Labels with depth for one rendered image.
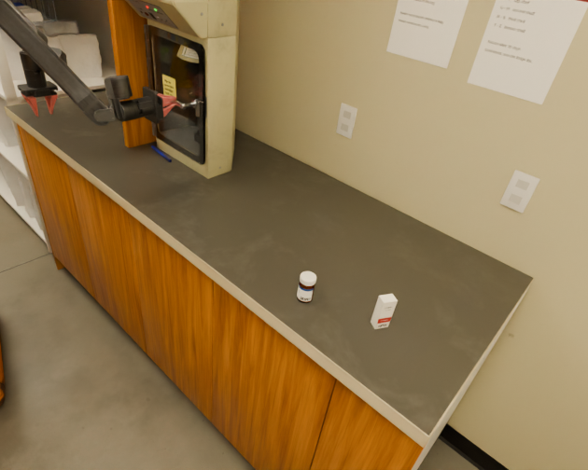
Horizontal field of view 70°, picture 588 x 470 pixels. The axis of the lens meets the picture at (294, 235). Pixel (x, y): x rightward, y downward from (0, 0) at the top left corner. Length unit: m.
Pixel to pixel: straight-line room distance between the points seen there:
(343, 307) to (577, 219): 0.70
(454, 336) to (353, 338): 0.26
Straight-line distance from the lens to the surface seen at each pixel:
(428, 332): 1.10
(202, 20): 1.36
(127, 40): 1.68
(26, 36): 1.38
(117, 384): 2.10
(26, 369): 2.26
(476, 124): 1.38
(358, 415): 1.07
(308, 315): 1.04
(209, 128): 1.47
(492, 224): 1.45
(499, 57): 1.34
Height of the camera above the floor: 1.69
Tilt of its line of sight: 35 degrees down
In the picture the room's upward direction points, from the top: 8 degrees clockwise
